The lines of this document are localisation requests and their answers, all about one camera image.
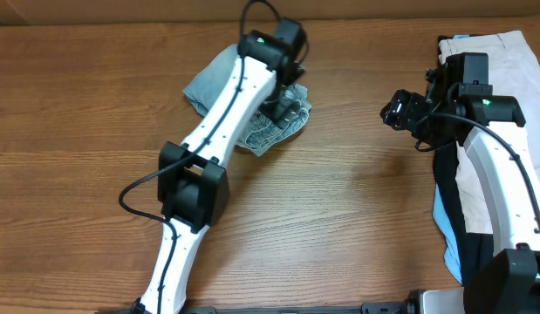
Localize light blue denim shorts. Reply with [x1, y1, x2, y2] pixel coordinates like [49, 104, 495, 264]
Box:
[181, 43, 313, 157]

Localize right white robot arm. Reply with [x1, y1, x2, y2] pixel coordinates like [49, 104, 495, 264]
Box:
[380, 52, 540, 313]

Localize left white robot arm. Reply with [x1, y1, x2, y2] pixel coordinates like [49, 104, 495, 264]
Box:
[130, 18, 308, 313]

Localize light blue garment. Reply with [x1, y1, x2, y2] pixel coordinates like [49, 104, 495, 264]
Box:
[432, 33, 471, 283]

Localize beige shorts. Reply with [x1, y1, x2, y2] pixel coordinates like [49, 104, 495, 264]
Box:
[439, 31, 540, 234]

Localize black garment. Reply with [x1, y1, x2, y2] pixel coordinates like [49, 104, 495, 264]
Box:
[433, 142, 494, 284]

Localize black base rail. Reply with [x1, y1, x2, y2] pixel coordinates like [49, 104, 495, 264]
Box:
[181, 302, 407, 314]

